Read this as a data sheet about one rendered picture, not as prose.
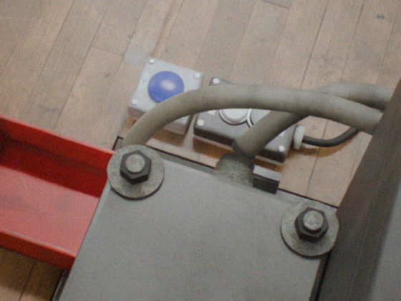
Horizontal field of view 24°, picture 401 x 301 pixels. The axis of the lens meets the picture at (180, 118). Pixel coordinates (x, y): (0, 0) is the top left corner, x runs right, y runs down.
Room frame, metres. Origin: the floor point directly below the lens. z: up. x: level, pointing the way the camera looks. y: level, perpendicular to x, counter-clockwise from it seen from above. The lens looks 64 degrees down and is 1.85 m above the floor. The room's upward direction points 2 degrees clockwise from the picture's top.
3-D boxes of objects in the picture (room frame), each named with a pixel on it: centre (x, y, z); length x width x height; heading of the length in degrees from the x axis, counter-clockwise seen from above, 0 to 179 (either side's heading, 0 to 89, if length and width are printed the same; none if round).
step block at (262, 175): (0.33, -0.08, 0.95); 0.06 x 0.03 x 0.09; 163
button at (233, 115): (0.46, -0.06, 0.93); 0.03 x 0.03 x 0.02
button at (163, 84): (0.48, 0.02, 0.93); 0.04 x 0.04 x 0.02
